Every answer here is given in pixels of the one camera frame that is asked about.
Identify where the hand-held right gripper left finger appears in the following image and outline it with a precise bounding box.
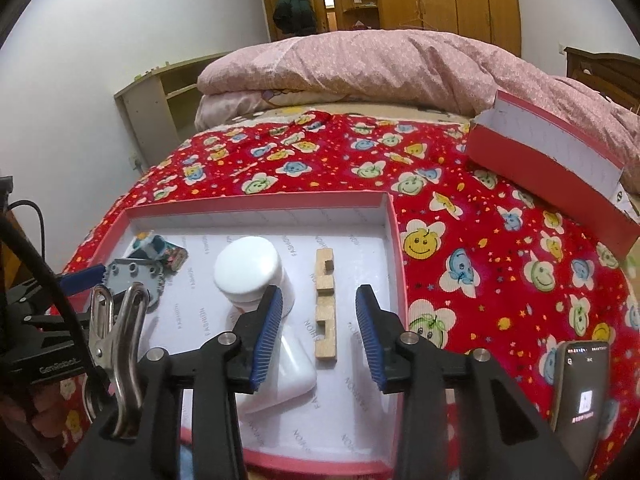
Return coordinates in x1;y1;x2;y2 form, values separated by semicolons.
60;285;283;480

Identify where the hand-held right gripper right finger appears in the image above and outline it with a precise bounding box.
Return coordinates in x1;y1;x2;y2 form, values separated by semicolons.
355;284;586;480

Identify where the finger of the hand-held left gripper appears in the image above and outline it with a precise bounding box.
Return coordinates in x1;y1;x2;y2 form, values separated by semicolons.
15;266;108;311

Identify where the grey toy brick plate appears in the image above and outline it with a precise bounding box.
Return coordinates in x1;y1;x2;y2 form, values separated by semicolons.
102;258;168;311

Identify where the notched wooden block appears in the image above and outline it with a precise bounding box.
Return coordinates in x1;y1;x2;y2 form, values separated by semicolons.
314;248;338;361

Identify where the small colourful toy packet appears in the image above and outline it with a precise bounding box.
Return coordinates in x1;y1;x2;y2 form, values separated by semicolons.
131;232;167;262

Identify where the red cardboard box tray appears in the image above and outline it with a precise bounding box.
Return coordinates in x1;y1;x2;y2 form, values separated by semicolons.
65;191;401;477

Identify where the metal spring clip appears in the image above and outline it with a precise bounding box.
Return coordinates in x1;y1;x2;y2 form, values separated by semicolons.
89;282;151;441

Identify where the red smiley flower blanket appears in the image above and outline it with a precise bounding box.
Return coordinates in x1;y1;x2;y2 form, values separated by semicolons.
30;110;640;480

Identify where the beige wooden shelf unit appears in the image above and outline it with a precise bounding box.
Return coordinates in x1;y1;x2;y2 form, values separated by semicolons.
115;52;231;171

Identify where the black smartphone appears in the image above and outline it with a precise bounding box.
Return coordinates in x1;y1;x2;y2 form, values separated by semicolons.
550;340;613;476

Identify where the beige printed bed sheet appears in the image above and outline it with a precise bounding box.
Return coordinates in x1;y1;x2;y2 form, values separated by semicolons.
240;87;476;126

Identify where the red cardboard box lid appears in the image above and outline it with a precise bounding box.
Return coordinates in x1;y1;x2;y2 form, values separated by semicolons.
464;89;640;261

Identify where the pink quilt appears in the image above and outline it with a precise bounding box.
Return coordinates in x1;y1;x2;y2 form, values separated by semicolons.
195;29;640;201

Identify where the dark green hanging jacket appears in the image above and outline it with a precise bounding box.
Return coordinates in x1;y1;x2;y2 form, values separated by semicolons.
272;0;318;38

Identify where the dark wooden headboard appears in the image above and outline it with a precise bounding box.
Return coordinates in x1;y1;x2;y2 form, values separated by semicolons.
564;46;640;113

